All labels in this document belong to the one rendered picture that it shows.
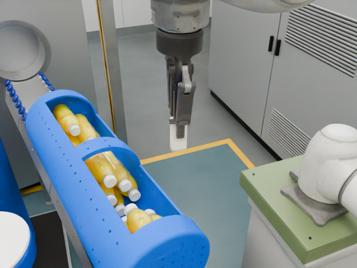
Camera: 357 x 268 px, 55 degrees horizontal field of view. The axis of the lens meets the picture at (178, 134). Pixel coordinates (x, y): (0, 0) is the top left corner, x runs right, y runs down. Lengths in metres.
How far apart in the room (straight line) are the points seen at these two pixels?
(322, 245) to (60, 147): 0.86
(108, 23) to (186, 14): 1.16
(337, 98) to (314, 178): 1.31
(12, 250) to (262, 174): 0.84
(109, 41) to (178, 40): 1.16
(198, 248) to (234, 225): 1.57
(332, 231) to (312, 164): 0.21
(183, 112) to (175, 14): 0.16
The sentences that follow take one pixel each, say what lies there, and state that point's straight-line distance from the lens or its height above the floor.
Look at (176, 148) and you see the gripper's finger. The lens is 0.66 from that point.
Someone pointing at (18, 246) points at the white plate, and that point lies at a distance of 1.16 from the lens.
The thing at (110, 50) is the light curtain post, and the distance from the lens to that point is 1.69.
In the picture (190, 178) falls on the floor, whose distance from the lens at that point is 2.81.
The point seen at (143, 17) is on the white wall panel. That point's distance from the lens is 5.80.
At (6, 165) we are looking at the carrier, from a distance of 1.96.
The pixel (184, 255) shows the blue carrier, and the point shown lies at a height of 1.14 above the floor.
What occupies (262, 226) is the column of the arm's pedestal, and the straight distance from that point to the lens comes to 1.30.
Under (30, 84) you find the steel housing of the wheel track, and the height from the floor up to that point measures 0.93.
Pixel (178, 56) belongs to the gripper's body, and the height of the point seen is 1.68.
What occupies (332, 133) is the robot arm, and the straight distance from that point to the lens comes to 1.06.
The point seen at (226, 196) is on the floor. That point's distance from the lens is 2.68.
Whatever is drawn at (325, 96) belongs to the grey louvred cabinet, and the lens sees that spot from 2.43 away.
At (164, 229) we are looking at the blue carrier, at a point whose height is 1.23.
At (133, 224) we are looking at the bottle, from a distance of 0.95.
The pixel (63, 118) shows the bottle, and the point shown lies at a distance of 1.40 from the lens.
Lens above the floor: 1.89
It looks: 35 degrees down
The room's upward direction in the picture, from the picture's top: straight up
